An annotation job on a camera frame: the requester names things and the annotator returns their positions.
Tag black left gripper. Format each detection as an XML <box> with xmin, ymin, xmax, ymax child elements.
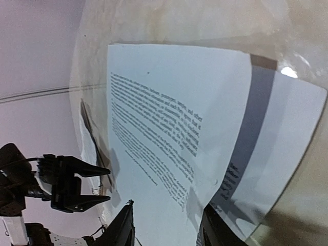
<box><xmin>25</xmin><ymin>154</ymin><xmax>111</xmax><ymax>213</ymax></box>

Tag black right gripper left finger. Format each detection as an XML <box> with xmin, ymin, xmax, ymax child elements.
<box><xmin>94</xmin><ymin>200</ymin><xmax>135</xmax><ymax>246</ymax></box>

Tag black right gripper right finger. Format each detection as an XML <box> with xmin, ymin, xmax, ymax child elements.
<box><xmin>196</xmin><ymin>204</ymin><xmax>246</xmax><ymax>246</ymax></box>

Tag white agreement sheet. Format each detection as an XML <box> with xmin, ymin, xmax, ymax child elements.
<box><xmin>107</xmin><ymin>44</ymin><xmax>251</xmax><ymax>245</ymax></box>
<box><xmin>210</xmin><ymin>55</ymin><xmax>327</xmax><ymax>240</ymax></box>

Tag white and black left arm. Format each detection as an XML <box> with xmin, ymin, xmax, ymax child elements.
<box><xmin>1</xmin><ymin>143</ymin><xmax>110</xmax><ymax>245</ymax></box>

